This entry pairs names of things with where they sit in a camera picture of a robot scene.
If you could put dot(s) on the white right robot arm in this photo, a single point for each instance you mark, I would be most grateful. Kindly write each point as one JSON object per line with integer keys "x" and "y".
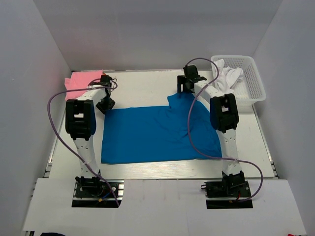
{"x": 223, "y": 118}

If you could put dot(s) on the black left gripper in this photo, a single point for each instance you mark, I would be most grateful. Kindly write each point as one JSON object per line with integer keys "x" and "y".
{"x": 106, "y": 104}

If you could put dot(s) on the white t-shirt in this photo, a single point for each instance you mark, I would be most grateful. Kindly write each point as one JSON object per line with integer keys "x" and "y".
{"x": 228, "y": 77}

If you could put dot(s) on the blue t-shirt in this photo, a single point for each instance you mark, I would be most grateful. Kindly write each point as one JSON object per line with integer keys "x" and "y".
{"x": 179, "y": 131}

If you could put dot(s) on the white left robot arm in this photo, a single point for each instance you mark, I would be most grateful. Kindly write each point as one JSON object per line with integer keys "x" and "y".
{"x": 80, "y": 121}

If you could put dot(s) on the pink folded t-shirt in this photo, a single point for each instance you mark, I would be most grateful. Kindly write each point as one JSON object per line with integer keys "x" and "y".
{"x": 81, "y": 79}

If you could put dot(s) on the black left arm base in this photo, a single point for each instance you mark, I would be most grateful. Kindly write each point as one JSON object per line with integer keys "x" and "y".
{"x": 95, "y": 193}

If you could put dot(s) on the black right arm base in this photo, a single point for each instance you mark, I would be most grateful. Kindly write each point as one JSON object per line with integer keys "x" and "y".
{"x": 231, "y": 192}

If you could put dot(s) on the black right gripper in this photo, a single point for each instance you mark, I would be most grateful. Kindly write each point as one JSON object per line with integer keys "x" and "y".
{"x": 183, "y": 82}

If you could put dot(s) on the white plastic laundry basket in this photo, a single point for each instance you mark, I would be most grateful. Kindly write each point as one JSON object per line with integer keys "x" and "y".
{"x": 250, "y": 90}

